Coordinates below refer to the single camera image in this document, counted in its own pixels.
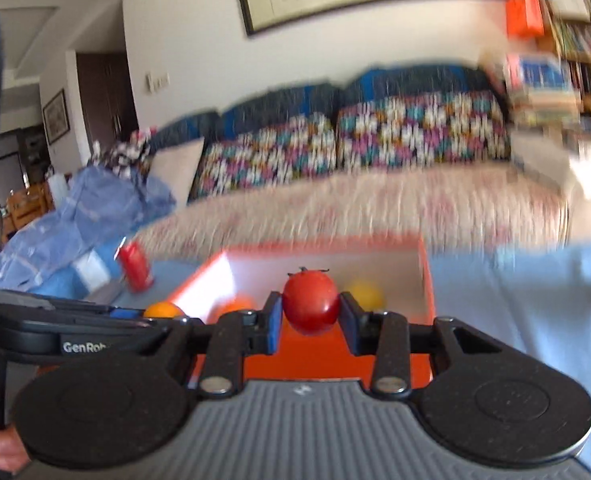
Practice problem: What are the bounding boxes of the white cloth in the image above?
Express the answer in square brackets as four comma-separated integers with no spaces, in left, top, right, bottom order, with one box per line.
[510,135,591,201]

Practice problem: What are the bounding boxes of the small framed picture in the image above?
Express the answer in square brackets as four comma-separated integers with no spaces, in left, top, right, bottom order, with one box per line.
[43,89,70,146]

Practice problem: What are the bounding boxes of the wooden chair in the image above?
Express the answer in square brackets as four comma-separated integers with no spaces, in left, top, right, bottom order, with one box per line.
[6,185,51,231]

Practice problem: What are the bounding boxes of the orange paper bag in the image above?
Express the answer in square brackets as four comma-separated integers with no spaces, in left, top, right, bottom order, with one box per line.
[505,0,545,38]

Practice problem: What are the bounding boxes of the large orange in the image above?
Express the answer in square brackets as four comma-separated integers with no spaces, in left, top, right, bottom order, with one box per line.
[216,296,256,318]

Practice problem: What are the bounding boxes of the small orange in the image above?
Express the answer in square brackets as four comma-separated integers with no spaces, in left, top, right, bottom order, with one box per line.
[143,301,186,320]

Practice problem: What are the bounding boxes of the small yellow lemon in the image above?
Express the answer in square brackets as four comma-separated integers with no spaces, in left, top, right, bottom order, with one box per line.
[345,281,387,311]

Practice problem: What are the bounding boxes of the stack of books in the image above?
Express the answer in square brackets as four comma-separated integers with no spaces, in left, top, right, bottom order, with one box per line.
[480,52,583,128]

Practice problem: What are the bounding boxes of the beige quilted sofa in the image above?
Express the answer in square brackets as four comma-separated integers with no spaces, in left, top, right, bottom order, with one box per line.
[136,165,576,261]

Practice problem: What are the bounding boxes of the person's left hand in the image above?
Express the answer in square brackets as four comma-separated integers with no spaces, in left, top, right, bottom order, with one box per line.
[0,377,30,473]

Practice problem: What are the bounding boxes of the blue star print tablecloth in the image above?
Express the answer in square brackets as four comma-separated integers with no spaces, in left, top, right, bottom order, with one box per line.
[110,242,591,461]

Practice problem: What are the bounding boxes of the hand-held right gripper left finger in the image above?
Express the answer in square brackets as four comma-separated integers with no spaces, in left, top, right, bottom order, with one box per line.
[140,291,283,397]

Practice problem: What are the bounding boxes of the red soda can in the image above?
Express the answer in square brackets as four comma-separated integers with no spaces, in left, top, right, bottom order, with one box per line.
[118,240,155,293]

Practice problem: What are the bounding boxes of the wooden bookshelf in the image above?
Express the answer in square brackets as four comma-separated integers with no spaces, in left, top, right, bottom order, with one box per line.
[510,0,591,126]

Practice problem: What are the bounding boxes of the large blue plastic bag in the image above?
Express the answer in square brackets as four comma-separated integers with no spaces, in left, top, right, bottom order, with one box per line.
[0,165,176,291]

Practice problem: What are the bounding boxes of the dark blue cushion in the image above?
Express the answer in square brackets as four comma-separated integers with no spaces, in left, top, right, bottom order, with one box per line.
[343,65,506,106]
[150,80,346,151]

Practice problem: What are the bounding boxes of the orange cardboard box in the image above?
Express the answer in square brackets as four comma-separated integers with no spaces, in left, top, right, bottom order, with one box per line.
[168,237,435,391]

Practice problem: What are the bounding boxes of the red cherry tomato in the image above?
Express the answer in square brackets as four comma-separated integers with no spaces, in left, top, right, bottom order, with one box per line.
[282,267,341,337]

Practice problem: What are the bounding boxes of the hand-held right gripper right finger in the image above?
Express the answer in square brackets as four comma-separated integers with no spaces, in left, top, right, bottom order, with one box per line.
[340,292,516,396]

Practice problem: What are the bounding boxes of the dark wooden door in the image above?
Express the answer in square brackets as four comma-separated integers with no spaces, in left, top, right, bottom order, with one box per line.
[76,52,139,166]

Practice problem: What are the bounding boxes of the white pillow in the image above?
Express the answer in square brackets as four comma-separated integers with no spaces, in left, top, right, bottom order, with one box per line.
[148,139,206,206]

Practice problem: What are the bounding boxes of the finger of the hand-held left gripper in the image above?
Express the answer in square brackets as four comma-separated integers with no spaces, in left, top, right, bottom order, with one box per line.
[76,307,174,342]

